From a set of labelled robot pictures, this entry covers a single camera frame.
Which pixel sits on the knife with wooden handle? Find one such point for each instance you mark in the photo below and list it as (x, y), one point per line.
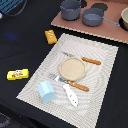
(83, 58)

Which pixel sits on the tall grey pot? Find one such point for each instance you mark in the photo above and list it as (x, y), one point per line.
(70, 9)

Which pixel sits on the round wooden plate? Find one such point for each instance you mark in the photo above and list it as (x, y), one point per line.
(72, 69)

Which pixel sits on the fork with wooden handle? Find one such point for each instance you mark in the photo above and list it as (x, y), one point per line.
(58, 78)

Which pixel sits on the beige woven placemat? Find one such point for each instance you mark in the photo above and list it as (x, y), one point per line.
(85, 115)

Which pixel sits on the blue striped cloth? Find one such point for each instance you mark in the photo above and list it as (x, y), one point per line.
(12, 7)

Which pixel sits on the beige bowl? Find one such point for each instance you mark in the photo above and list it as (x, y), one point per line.
(124, 15)

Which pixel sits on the light blue milk carton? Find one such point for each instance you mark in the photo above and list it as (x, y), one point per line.
(46, 91)

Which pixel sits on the grey saucepan with handle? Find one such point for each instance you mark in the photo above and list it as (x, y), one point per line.
(94, 17)

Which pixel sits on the yellow butter box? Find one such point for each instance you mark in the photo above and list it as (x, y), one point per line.
(18, 74)

